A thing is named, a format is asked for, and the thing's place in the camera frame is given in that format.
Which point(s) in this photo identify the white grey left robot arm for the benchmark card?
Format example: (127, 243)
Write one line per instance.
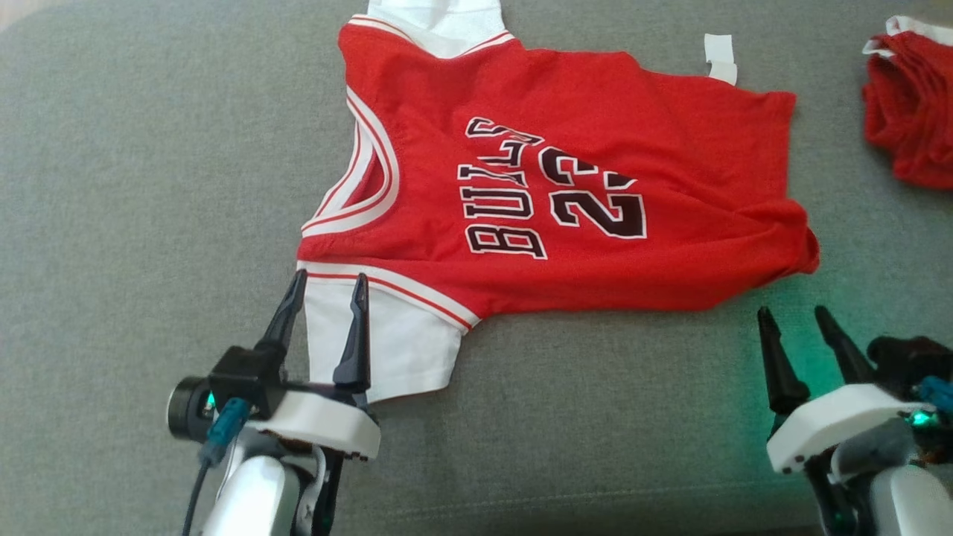
(253, 499)

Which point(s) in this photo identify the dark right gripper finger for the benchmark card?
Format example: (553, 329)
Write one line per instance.
(845, 350)
(782, 372)

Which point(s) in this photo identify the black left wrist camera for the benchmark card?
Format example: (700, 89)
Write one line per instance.
(242, 372)

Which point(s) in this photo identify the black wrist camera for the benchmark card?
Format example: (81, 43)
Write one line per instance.
(242, 372)
(908, 361)

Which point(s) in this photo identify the red garment with white trim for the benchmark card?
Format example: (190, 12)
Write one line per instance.
(912, 112)

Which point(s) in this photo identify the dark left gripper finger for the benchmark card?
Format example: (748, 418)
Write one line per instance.
(287, 316)
(357, 350)

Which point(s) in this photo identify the red Bulls basketball jersey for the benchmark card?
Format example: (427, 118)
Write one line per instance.
(670, 134)

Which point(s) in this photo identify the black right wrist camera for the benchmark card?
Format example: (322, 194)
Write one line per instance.
(908, 361)

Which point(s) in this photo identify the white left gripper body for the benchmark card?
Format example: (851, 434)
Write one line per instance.
(320, 420)

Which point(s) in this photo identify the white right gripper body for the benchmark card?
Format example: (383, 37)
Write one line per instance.
(841, 420)

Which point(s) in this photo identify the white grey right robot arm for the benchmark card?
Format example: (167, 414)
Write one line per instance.
(908, 499)

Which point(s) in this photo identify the grey fabric sofa seat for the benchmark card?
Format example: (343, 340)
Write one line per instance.
(149, 223)

